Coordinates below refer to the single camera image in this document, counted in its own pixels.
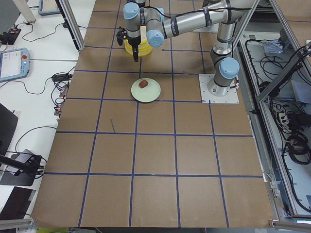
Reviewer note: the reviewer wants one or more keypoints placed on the black laptop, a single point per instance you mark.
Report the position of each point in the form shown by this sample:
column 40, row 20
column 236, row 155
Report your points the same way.
column 8, row 124

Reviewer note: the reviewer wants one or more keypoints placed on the black power adapter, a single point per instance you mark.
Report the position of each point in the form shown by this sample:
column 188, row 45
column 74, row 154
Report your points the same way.
column 61, row 77

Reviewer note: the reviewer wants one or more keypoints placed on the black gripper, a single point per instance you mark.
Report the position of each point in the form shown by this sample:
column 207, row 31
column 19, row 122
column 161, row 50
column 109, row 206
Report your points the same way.
column 134, row 42

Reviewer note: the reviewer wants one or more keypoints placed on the black camera stand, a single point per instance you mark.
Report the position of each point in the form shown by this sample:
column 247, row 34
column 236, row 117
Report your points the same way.
column 25, row 162

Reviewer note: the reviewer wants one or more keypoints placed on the brown bun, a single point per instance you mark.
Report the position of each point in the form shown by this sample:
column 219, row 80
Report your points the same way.
column 143, row 83

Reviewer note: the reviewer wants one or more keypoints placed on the light green plate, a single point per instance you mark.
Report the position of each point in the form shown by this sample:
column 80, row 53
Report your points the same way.
column 147, row 94

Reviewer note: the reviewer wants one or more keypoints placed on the aluminium frame post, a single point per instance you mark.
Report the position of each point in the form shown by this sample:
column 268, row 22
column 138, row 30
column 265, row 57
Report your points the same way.
column 70, row 20

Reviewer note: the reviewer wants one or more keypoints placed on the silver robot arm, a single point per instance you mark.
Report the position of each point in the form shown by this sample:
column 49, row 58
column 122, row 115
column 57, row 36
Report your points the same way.
column 159, row 27

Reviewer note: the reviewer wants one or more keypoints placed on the yellow bamboo steamer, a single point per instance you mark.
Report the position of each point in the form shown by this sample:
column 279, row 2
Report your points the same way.
column 143, row 52
column 144, row 42

